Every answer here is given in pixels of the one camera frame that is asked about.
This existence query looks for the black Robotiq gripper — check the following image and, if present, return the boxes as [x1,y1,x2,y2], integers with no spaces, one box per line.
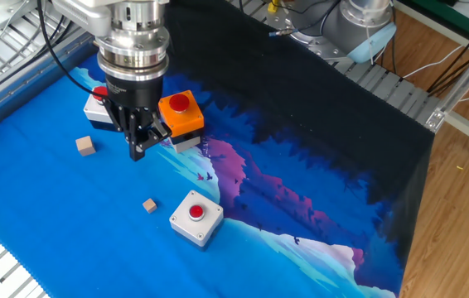
[102,73,174,162]

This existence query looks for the orange box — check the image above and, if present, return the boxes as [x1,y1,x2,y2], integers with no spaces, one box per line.
[157,89,205,154]

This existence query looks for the grey box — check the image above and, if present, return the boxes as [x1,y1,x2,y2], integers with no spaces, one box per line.
[83,85,124,132]
[168,190,225,252]

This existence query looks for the large wooden cube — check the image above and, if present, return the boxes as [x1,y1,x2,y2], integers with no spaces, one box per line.
[75,135,97,157]

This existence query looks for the blue mountain landscape cloth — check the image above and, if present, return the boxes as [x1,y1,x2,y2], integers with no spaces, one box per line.
[0,0,437,298]

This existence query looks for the aluminium table edge rail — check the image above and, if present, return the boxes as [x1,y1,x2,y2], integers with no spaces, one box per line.
[0,31,99,142]

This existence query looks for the black table cable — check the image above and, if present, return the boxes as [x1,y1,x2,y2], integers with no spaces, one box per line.
[0,16,76,107]

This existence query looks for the white floor cable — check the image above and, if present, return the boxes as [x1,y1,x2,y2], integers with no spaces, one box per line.
[402,44,466,80]

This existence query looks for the aluminium frame post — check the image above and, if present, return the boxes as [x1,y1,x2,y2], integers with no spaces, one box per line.
[424,28,469,133]

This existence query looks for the black floor cable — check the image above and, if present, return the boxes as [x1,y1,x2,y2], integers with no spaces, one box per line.
[427,10,469,95]

